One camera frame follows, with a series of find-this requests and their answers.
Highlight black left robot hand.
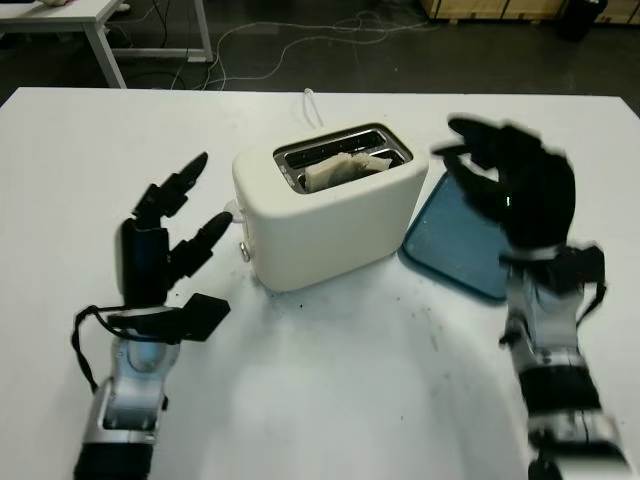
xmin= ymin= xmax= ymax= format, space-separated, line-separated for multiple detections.
xmin=118 ymin=152 xmax=234 ymax=307

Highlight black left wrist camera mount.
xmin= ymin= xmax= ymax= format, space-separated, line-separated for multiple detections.
xmin=107 ymin=293 xmax=232 ymax=345

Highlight white bread slice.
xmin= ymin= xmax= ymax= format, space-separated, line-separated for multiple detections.
xmin=303 ymin=152 xmax=394 ymax=194

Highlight white two-slot toaster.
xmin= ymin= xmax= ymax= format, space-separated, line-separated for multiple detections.
xmin=223 ymin=122 xmax=431 ymax=293

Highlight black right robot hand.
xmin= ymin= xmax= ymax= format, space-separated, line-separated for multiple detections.
xmin=430 ymin=115 xmax=579 ymax=254

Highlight black waste bin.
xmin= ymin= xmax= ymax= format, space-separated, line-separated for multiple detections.
xmin=557 ymin=0 xmax=609 ymax=44

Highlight blue plastic tray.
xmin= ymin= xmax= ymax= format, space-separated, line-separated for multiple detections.
xmin=398 ymin=172 xmax=511 ymax=304

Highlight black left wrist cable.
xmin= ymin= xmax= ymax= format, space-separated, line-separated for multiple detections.
xmin=71 ymin=304 xmax=126 ymax=391

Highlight white floor cable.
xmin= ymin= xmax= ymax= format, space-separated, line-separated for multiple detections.
xmin=204 ymin=12 xmax=431 ymax=91

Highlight wooden crates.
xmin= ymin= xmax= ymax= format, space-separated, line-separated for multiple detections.
xmin=419 ymin=0 xmax=640 ymax=25

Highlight white office desk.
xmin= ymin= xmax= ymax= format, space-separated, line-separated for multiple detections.
xmin=0 ymin=0 xmax=214 ymax=89

